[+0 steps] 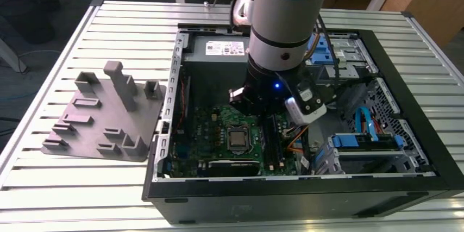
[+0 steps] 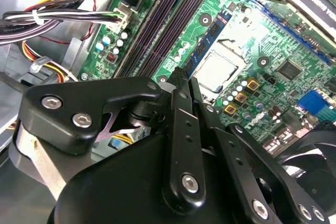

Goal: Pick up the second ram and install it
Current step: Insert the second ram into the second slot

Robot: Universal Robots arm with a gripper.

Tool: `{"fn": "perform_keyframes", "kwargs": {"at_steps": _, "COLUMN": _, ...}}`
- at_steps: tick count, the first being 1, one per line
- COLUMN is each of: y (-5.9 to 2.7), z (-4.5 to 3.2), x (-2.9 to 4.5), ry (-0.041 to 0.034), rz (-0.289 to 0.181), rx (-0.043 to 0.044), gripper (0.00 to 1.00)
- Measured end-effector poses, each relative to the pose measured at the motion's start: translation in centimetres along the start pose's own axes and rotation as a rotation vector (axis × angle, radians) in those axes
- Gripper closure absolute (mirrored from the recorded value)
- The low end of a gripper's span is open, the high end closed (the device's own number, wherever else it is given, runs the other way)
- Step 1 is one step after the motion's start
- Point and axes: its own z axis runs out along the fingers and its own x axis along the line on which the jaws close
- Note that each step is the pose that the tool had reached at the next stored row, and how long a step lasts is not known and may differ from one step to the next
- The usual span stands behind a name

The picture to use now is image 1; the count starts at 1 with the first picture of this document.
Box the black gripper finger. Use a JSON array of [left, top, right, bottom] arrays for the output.
[[228, 87, 263, 116]]

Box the grey power supply unit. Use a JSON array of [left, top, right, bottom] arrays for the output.
[[180, 35, 255, 105]]

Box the silver CPU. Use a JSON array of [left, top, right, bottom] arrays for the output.
[[228, 131, 249, 146]]

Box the CPU socket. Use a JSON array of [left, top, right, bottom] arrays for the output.
[[225, 124, 253, 155]]

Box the green motherboard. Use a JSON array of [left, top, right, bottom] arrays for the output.
[[171, 104, 303, 179]]

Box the blue plastic drive carrier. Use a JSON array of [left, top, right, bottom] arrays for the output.
[[305, 34, 335, 66], [312, 147, 341, 175]]

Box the silver drive cage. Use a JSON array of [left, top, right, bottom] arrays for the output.
[[308, 32, 380, 95]]

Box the black graphics card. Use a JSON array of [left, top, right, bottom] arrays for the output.
[[201, 158, 263, 178]]

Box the blue carrier with disk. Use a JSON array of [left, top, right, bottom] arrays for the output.
[[331, 133, 405, 152]]

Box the grey parts rack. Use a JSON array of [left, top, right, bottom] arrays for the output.
[[39, 60, 168, 164]]

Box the black open PC case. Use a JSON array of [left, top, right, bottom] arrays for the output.
[[140, 22, 464, 225]]

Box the black office chair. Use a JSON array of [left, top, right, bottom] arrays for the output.
[[0, 0, 63, 46]]

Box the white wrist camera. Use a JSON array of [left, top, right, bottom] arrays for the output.
[[284, 86, 328, 126]]

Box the red wire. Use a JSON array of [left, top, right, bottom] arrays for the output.
[[180, 75, 192, 114]]

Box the orange wire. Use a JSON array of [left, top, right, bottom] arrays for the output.
[[285, 125, 313, 154]]

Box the black cable bundle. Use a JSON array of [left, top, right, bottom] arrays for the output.
[[319, 78, 372, 113]]

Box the blue SATA cable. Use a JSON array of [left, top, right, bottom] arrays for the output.
[[353, 106, 380, 142]]

